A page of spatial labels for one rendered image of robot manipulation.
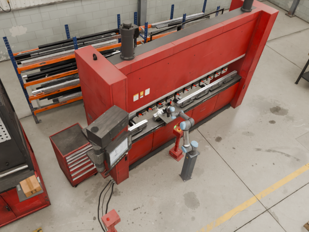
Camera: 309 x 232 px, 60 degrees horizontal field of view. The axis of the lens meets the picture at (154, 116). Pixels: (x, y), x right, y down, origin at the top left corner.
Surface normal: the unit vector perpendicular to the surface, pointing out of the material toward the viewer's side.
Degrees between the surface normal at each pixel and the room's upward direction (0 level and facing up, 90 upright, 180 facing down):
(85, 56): 0
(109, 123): 0
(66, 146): 0
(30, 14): 90
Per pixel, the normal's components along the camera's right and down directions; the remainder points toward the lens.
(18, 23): 0.50, 0.65
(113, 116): 0.07, -0.69
